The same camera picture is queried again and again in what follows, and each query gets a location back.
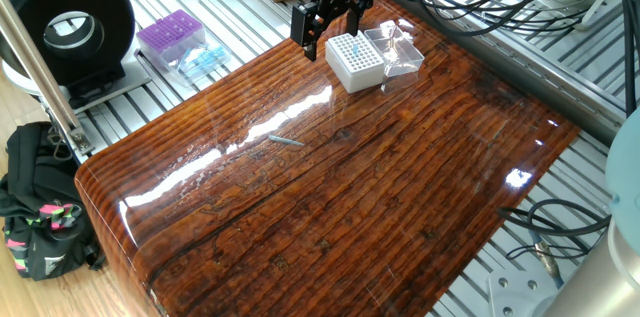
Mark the clear plastic holder lid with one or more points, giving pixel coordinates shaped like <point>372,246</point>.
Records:
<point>400,54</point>

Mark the blue pipette tip in holder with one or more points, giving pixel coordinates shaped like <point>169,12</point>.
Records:
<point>355,49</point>

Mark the grey blue medium pipette tip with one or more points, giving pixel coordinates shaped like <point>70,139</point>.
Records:
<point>285,140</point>

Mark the glossy brown wooden board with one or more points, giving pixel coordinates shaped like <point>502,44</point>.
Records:
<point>350,207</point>

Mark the white pipette tip holder box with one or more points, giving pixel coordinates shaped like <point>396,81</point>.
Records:
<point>357,74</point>

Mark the grey metal fan plate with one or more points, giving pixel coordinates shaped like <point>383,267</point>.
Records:
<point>127,82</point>

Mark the black backpack with pink marks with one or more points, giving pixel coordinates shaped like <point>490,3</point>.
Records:
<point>45,237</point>

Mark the slanted aluminium profile bar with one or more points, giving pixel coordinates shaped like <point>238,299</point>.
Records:
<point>35,54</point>

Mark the large blue pipette tip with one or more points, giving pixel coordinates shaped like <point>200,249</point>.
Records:
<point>200,66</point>
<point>207,54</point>

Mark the purple pipette tip box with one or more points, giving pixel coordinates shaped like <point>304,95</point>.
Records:
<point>170,32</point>

